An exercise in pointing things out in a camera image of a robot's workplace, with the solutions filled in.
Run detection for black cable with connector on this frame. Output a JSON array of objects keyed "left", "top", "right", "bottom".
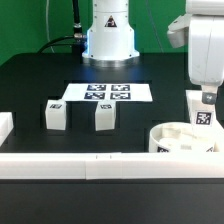
[{"left": 37, "top": 0, "right": 88, "bottom": 54}]

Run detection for white front fence bar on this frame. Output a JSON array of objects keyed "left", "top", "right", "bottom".
[{"left": 0, "top": 152, "right": 224, "bottom": 180}]

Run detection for thin white cable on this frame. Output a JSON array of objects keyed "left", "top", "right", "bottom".
[{"left": 45, "top": 0, "right": 55, "bottom": 54}]

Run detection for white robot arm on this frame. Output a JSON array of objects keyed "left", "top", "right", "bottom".
[{"left": 82, "top": 0, "right": 224, "bottom": 105}]

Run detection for white sheet with tags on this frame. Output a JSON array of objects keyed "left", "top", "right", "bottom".
[{"left": 62, "top": 83, "right": 153, "bottom": 102}]

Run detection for white left fence bar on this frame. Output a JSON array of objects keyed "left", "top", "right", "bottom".
[{"left": 0, "top": 112, "right": 14, "bottom": 146}]

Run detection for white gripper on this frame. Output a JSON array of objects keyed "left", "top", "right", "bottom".
[{"left": 167, "top": 14, "right": 224, "bottom": 105}]

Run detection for white round stool seat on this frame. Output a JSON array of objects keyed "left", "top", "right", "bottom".
[{"left": 148, "top": 122, "right": 215, "bottom": 153}]

